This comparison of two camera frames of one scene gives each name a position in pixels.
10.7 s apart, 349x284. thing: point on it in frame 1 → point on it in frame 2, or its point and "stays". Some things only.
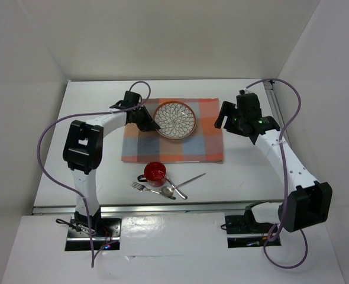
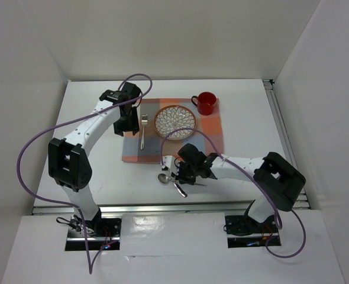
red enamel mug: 155,173 → 206,102
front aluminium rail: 144,209 stays
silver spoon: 168,191 → 164,178
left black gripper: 148,123 → 132,126
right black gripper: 226,109 → 180,176
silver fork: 143,188 → 144,120
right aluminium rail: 271,92 stays
